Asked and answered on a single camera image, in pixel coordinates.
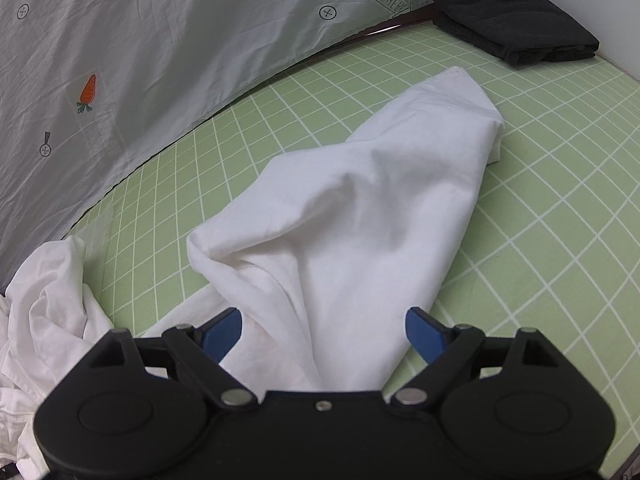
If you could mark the black folded garment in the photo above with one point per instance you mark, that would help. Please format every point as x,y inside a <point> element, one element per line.
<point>510,15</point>

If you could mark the white pants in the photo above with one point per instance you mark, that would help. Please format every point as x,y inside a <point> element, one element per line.
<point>350,220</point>

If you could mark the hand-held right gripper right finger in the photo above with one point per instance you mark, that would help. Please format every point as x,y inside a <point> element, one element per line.
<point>424,332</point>

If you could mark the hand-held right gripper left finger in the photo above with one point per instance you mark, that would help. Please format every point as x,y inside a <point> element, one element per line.
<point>223,331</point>

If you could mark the green grid mat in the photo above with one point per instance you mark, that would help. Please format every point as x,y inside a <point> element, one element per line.
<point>550,210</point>

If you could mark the grey printed sheet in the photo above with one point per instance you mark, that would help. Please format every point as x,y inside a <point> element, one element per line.
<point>175,50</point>

